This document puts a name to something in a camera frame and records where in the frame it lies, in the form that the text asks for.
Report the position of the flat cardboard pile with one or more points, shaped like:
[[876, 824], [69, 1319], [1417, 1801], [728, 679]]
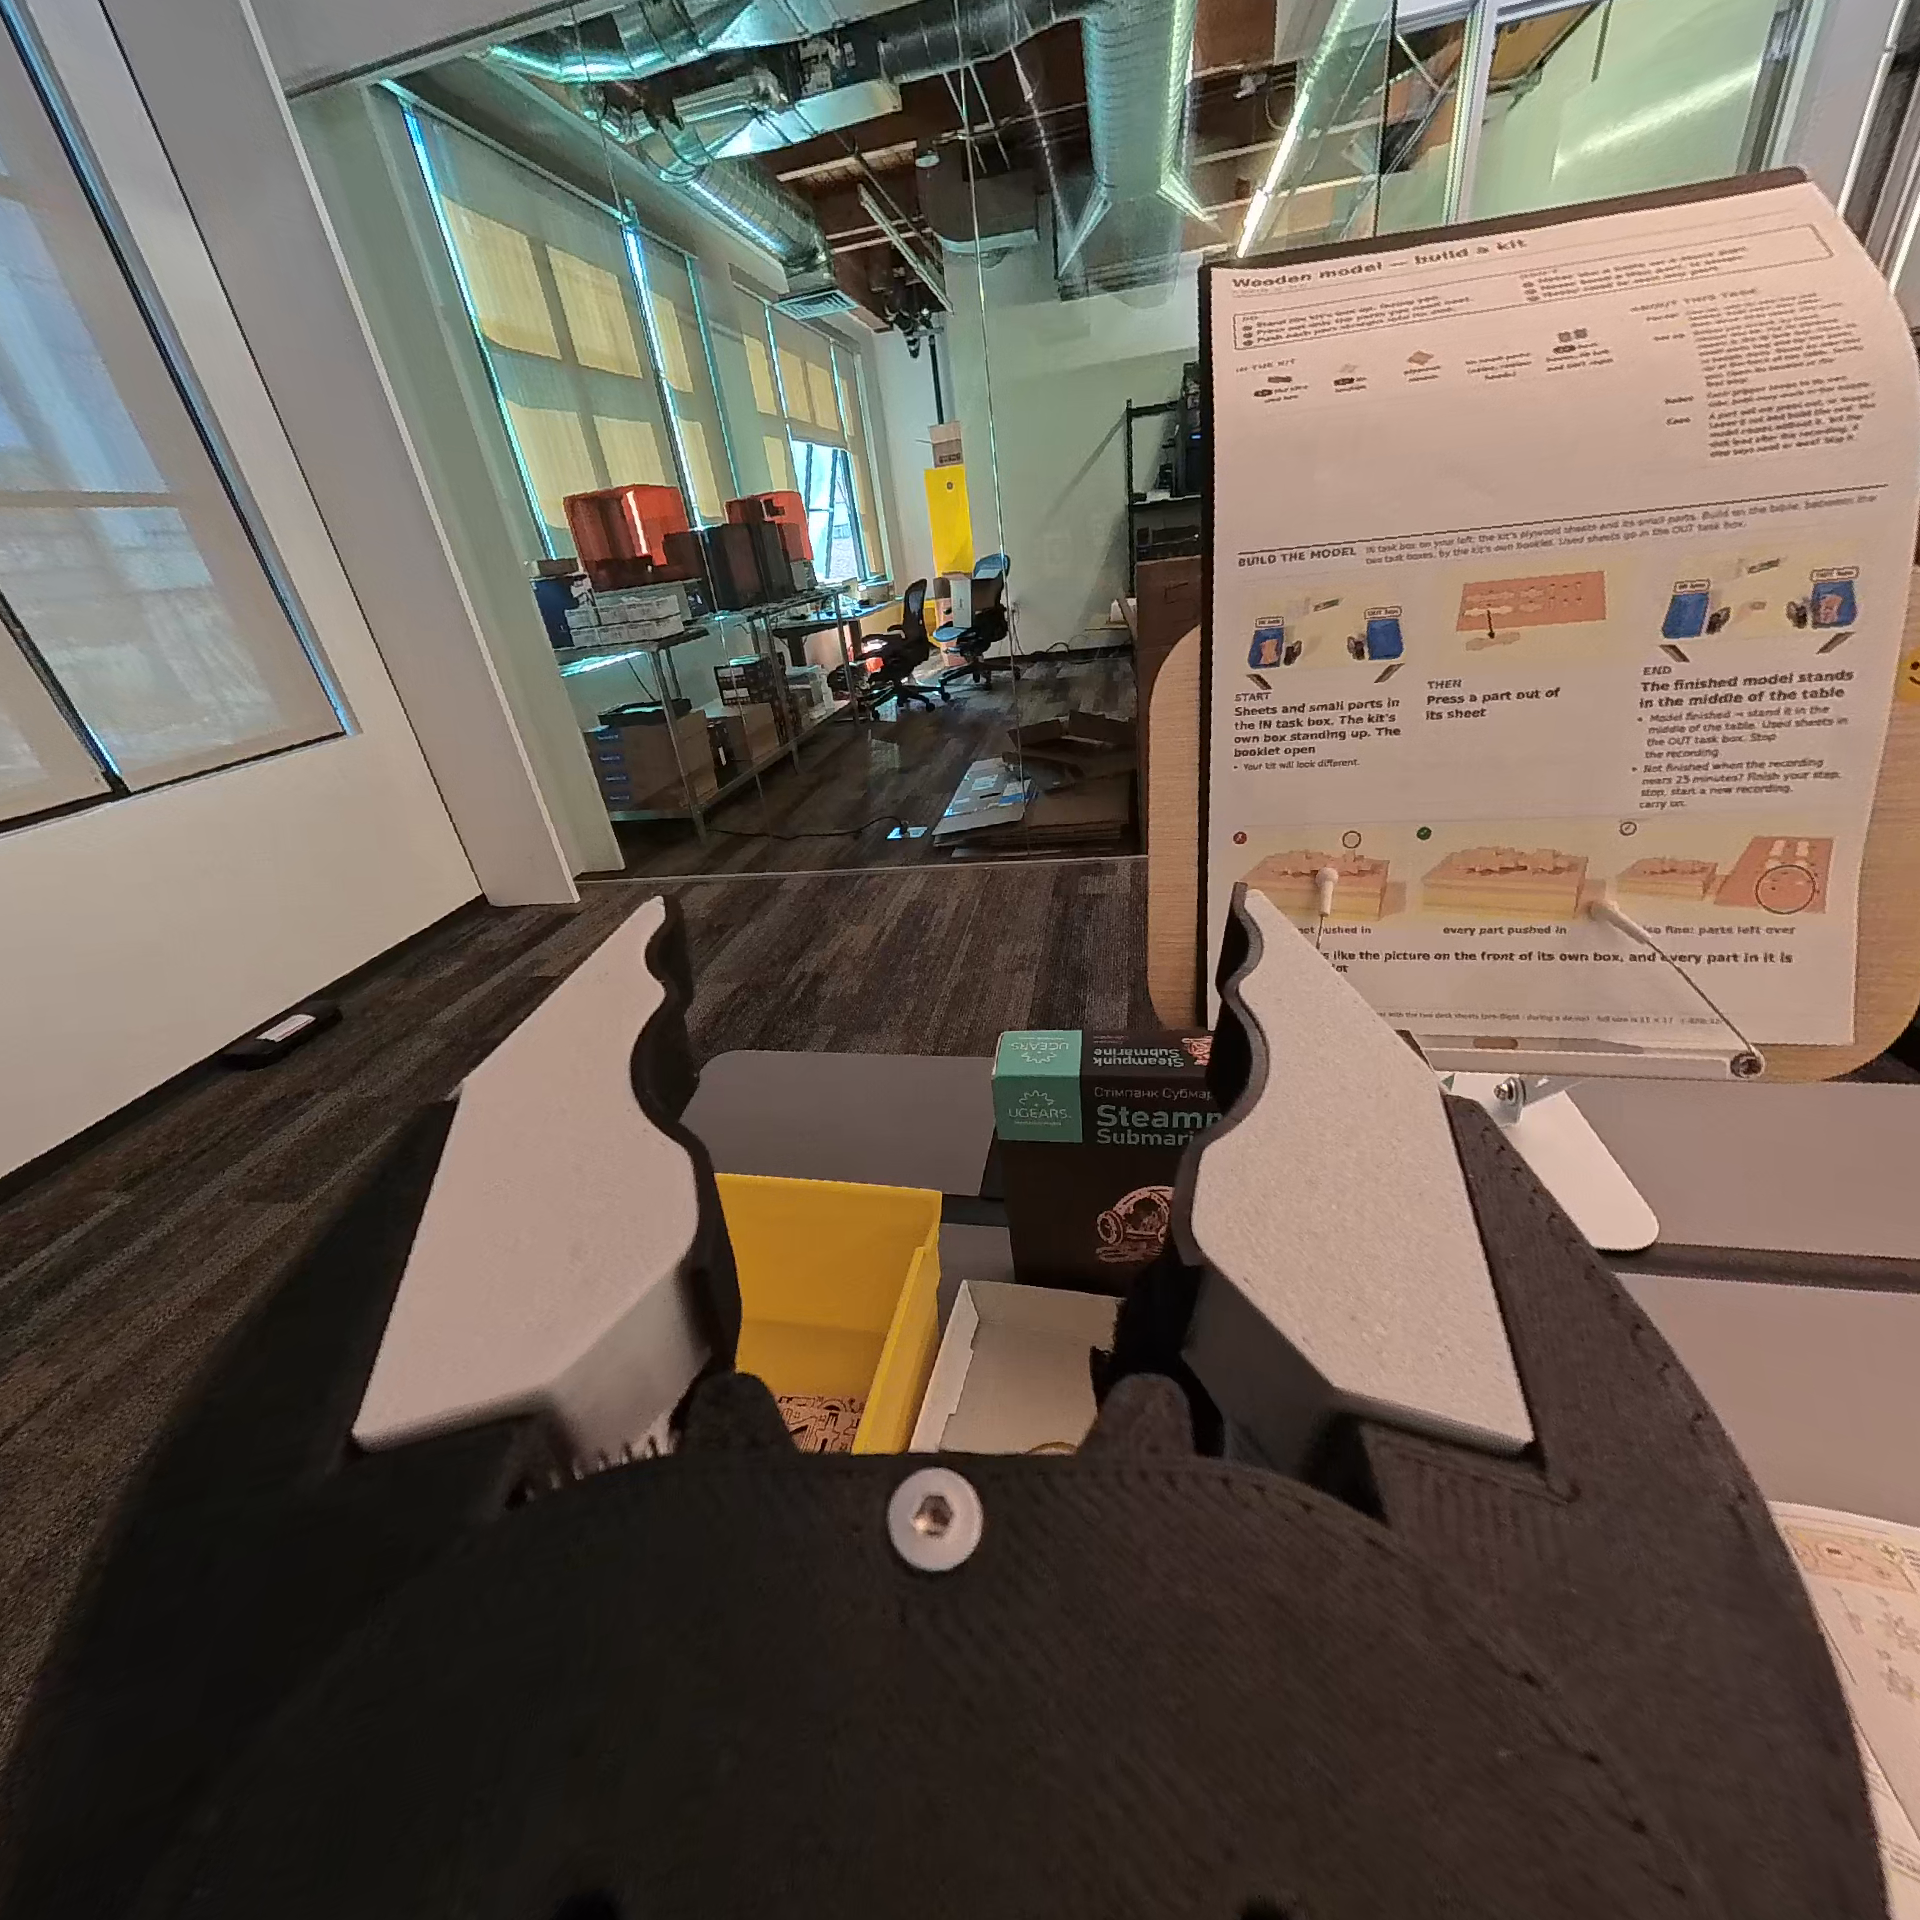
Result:
[[1036, 796]]

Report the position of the printed booklet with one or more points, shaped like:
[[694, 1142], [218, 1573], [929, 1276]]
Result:
[[1868, 1621]]

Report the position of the yellow plastic bin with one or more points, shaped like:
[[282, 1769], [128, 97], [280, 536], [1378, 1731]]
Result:
[[818, 1261]]

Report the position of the black office chair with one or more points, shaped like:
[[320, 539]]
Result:
[[896, 652]]

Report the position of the white cardboard tray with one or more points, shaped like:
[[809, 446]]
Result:
[[1020, 1349]]

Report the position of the blue office chair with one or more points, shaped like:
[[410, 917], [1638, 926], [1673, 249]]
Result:
[[974, 615]]

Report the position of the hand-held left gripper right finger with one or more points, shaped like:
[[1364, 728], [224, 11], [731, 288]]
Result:
[[1342, 1201]]

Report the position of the laser-cut plywood sheet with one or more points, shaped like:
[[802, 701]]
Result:
[[820, 1423]]

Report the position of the printed instruction sheet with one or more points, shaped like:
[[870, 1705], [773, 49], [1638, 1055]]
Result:
[[1499, 451]]

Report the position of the small orange 3D printer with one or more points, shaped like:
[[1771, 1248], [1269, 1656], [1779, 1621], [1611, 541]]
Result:
[[768, 517]]

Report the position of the dark model kit box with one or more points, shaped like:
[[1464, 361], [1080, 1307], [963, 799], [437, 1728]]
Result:
[[1080, 1201]]

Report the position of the small black device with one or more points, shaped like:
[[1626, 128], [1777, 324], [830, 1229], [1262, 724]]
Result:
[[282, 1036]]

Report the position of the white document stand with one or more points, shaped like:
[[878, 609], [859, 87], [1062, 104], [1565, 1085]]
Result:
[[1588, 1184]]

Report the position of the large orange 3D printer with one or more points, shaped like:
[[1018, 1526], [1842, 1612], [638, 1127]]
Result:
[[626, 533]]

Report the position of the large frosted window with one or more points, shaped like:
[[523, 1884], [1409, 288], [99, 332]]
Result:
[[120, 525]]

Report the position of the yellow wall panel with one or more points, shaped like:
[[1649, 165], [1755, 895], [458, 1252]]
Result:
[[949, 517]]

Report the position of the black shelf rack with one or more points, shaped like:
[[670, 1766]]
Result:
[[1161, 464]]

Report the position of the silver ventilation duct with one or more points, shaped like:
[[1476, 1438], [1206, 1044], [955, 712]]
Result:
[[1140, 135]]

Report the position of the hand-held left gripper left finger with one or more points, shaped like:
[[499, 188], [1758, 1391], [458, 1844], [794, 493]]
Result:
[[533, 1201]]

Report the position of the metal work table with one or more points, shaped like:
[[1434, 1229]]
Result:
[[675, 705]]

